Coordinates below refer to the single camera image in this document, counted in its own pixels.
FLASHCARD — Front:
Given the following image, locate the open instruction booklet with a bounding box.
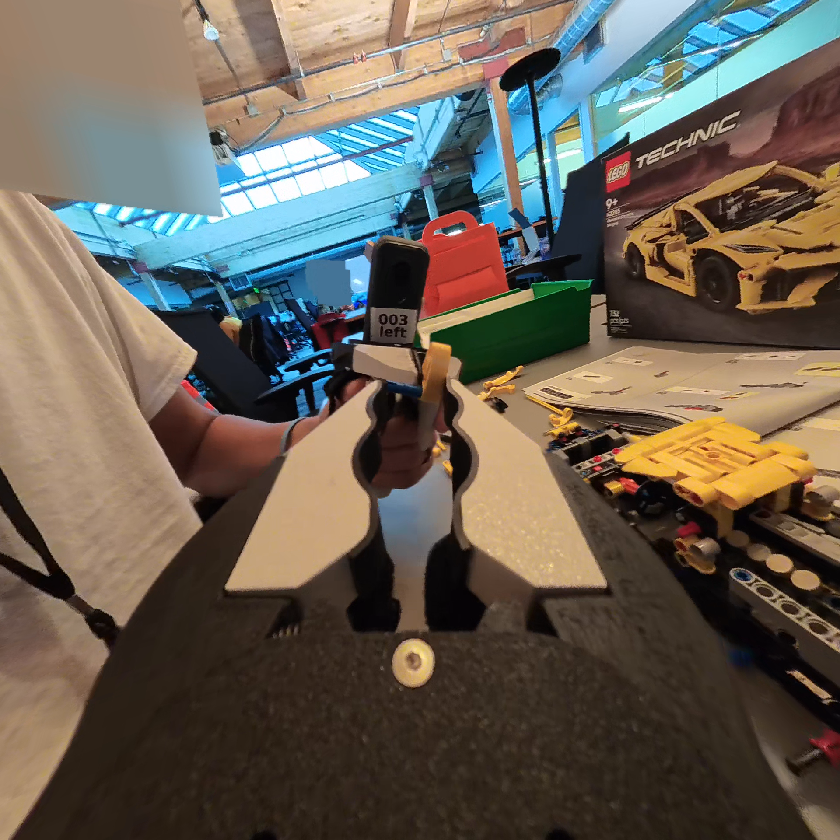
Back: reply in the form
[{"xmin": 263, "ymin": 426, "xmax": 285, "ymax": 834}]
[{"xmin": 524, "ymin": 346, "xmax": 840, "ymax": 437}]

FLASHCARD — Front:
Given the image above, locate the black office chair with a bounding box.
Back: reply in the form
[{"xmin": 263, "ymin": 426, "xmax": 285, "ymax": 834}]
[{"xmin": 154, "ymin": 298, "xmax": 349, "ymax": 421}]

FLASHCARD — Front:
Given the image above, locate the black floor lamp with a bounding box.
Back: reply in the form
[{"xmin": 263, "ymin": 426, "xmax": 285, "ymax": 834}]
[{"xmin": 500, "ymin": 47, "xmax": 562, "ymax": 227}]

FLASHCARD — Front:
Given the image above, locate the large paned window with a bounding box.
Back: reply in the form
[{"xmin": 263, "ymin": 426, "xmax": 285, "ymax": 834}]
[{"xmin": 56, "ymin": 108, "xmax": 421, "ymax": 237}]

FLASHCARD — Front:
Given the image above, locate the pile of yellow brick pieces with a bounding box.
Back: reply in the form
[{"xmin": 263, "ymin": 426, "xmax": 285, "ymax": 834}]
[{"xmin": 433, "ymin": 366, "xmax": 526, "ymax": 479}]

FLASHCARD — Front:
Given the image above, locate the black partition panel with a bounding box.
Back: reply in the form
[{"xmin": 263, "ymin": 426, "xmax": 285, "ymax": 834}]
[{"xmin": 551, "ymin": 134, "xmax": 631, "ymax": 296}]

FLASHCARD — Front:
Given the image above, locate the green plastic bin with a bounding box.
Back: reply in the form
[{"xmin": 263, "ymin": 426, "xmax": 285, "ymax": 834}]
[{"xmin": 413, "ymin": 279, "xmax": 595, "ymax": 385}]

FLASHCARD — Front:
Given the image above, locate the person's left forearm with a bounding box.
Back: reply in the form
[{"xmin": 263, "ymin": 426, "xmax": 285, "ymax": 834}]
[{"xmin": 151, "ymin": 387, "xmax": 309, "ymax": 500}]

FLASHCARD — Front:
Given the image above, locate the dark toy car box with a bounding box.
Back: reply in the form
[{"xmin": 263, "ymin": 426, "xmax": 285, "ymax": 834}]
[{"xmin": 600, "ymin": 39, "xmax": 840, "ymax": 349}]

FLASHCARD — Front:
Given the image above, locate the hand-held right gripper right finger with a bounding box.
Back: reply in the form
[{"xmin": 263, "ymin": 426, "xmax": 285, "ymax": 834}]
[{"xmin": 427, "ymin": 378, "xmax": 608, "ymax": 632}]

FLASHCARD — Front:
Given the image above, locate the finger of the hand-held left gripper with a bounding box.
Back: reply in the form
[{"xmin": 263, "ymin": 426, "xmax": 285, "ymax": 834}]
[{"xmin": 353, "ymin": 343, "xmax": 422, "ymax": 383}]

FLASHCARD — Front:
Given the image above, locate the grey desk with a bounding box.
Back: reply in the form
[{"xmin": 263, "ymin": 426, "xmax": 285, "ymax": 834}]
[{"xmin": 377, "ymin": 295, "xmax": 840, "ymax": 840}]

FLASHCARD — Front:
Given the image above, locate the black shoulder strap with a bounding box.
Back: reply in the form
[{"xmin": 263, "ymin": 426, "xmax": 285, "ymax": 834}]
[
  {"xmin": 0, "ymin": 551, "xmax": 67, "ymax": 598},
  {"xmin": 0, "ymin": 469, "xmax": 119, "ymax": 647}
]

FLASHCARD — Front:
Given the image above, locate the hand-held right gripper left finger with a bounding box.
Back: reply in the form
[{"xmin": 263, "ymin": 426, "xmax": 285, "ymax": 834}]
[{"xmin": 224, "ymin": 379, "xmax": 401, "ymax": 632}]

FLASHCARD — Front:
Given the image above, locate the yellow black brick car model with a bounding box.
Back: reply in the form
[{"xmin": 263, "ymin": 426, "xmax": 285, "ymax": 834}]
[{"xmin": 545, "ymin": 416, "xmax": 840, "ymax": 716}]

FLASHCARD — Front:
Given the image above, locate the yellow rounded beam piece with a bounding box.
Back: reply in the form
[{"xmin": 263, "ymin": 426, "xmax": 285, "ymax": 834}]
[{"xmin": 420, "ymin": 341, "xmax": 454, "ymax": 404}]

